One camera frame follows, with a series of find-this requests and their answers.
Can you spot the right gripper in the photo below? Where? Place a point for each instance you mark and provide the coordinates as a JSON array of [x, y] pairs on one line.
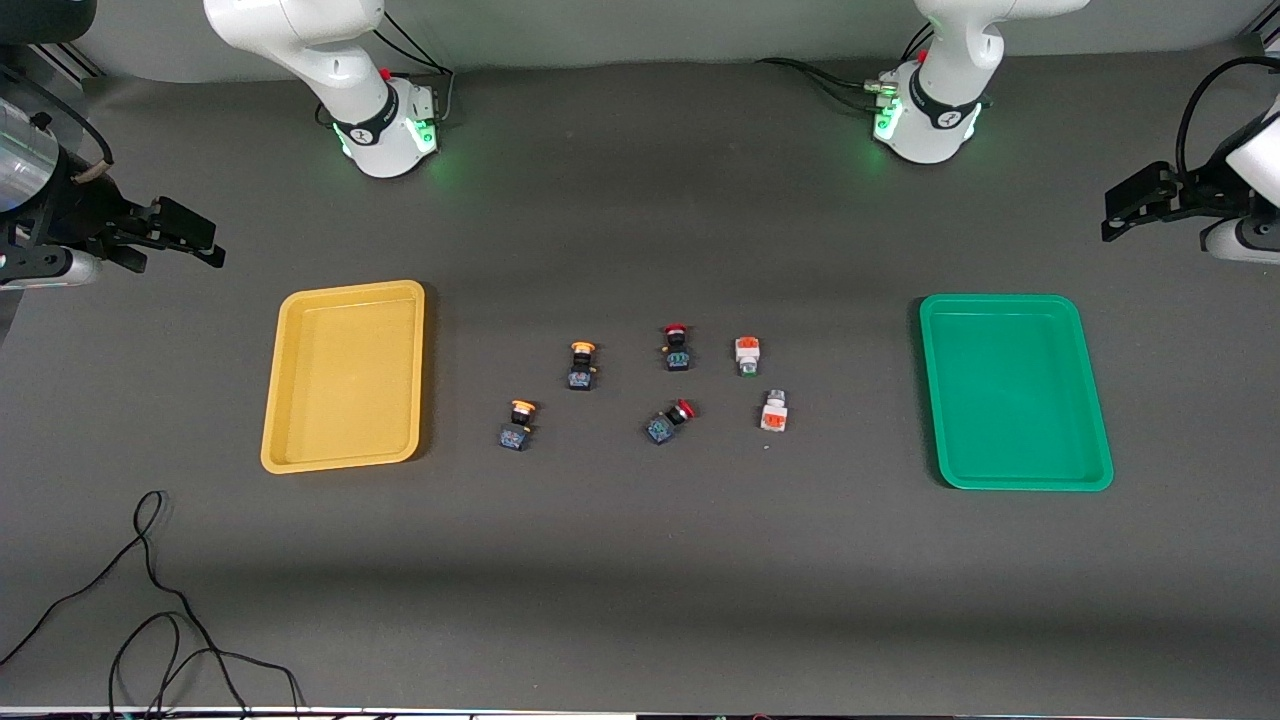
[[72, 215]]

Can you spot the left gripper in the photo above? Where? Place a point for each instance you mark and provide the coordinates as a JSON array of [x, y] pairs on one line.
[[1196, 190]]

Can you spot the yellow push button switch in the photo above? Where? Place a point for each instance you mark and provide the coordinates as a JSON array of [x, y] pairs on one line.
[[581, 370], [516, 430]]

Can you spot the white orange switch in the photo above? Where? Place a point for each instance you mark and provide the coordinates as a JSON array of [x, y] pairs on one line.
[[774, 414], [746, 352]]

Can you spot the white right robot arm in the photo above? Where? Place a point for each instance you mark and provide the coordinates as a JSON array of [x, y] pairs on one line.
[[330, 60]]

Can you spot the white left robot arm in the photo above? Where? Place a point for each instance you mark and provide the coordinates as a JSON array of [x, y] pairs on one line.
[[940, 100]]

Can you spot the yellow plastic tray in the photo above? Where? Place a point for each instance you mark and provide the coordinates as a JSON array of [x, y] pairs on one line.
[[345, 375]]

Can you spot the green plastic tray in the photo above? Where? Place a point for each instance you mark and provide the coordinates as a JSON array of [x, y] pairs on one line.
[[1015, 390]]

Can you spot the aluminium frame rail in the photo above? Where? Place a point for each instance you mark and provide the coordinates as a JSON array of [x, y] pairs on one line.
[[70, 62]]

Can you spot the red push button switch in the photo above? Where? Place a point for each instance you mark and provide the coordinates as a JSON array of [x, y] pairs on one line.
[[677, 352], [666, 424]]

